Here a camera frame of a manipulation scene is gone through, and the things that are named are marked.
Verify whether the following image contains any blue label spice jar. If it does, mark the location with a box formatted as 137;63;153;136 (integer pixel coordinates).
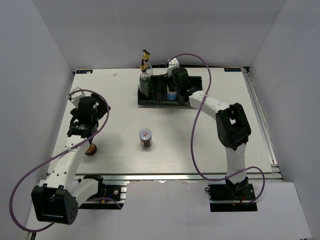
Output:
166;91;177;101

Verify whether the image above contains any glass bottle with brown sauce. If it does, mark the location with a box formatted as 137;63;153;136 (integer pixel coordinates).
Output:
139;59;151;98

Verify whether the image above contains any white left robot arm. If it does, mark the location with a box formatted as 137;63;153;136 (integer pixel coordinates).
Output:
31;90;111;225

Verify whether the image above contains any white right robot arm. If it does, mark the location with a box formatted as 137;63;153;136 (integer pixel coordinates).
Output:
159;67;252;200

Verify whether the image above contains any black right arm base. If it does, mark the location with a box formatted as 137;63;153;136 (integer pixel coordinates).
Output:
204;184;258;213

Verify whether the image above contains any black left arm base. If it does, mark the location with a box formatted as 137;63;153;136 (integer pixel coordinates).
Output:
79;174;124;210

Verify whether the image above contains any black three-compartment organizer tray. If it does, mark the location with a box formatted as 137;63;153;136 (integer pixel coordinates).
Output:
137;75;189;107

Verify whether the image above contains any blue logo sticker left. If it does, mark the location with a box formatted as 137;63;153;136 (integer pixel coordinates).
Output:
75;69;93;74

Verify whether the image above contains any blue logo sticker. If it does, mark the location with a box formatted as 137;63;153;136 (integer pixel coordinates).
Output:
75;69;93;74
224;67;242;72

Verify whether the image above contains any small brown spice jar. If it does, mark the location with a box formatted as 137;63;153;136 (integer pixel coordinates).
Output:
85;142;97;156

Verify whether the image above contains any blue logo sticker right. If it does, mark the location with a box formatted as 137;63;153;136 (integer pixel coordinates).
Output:
224;67;242;72

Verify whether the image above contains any red lid dark spice jar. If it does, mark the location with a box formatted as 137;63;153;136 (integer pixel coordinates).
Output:
138;128;153;148

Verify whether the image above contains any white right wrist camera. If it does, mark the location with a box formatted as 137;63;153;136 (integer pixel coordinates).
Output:
167;57;180;77

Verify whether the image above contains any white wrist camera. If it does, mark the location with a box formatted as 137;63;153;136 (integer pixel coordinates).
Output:
67;87;86;108
167;57;180;77

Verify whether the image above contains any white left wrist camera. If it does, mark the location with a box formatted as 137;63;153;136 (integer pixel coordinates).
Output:
67;87;86;108

